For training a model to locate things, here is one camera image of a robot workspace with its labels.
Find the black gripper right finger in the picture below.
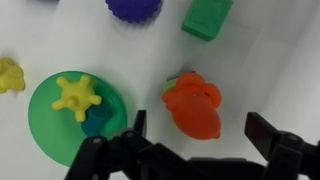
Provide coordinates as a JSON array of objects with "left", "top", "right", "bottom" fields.
[{"left": 244, "top": 111, "right": 320, "bottom": 180}]

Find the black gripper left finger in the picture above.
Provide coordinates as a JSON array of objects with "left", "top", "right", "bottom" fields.
[{"left": 64, "top": 109, "right": 201, "bottom": 180}]

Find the yellow spiky star toy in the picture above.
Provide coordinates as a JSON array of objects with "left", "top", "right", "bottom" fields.
[{"left": 51, "top": 74, "right": 103, "bottom": 123}]

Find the green translucent bowl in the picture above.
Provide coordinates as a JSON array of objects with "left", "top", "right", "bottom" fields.
[{"left": 28, "top": 70, "right": 129, "bottom": 168}]

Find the green cube block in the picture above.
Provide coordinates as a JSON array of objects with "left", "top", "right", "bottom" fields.
[{"left": 181, "top": 0, "right": 234, "bottom": 42}]

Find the purple ridged ball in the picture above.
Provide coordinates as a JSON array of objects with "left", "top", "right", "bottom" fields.
[{"left": 105, "top": 0, "right": 163, "bottom": 24}]

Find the yellow animal toy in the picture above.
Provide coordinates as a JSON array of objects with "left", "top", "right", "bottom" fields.
[{"left": 0, "top": 57, "right": 27, "bottom": 95}]

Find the orange figure toy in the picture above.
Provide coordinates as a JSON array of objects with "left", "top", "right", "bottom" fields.
[{"left": 161, "top": 72, "right": 223, "bottom": 140}]

